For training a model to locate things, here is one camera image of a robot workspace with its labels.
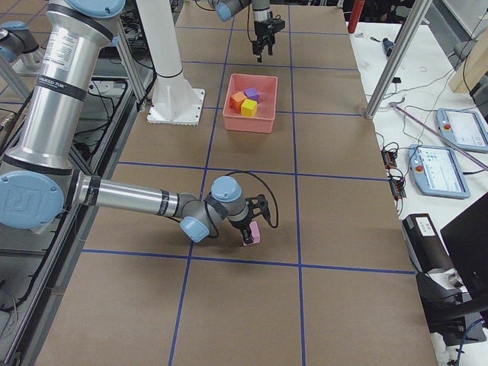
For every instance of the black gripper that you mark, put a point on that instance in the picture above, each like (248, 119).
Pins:
(242, 226)
(262, 30)

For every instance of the pink foam block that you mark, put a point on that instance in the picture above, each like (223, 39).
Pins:
(256, 232)

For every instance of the purple foam block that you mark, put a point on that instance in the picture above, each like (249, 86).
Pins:
(252, 94)

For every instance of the orange foam block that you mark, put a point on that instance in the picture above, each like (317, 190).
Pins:
(236, 101)

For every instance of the yellow foam block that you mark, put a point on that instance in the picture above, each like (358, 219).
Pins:
(249, 108)

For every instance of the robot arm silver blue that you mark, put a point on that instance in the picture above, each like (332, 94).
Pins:
(38, 182)
(258, 10)

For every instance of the pink plastic bin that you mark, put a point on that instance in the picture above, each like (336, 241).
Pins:
(263, 121)

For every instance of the black brown box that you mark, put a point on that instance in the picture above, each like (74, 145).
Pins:
(424, 244)

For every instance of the near blue teach pendant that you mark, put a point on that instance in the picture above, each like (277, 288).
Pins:
(436, 172)

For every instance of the blue teach pendant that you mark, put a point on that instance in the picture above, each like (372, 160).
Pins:
(465, 129)
(436, 172)

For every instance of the far blue teach pendant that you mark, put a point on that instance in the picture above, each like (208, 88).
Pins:
(465, 129)

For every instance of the black monitor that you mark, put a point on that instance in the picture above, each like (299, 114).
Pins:
(465, 238)

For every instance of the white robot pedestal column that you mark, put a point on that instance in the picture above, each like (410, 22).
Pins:
(174, 101)

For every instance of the aluminium frame post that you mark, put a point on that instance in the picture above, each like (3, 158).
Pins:
(404, 38)

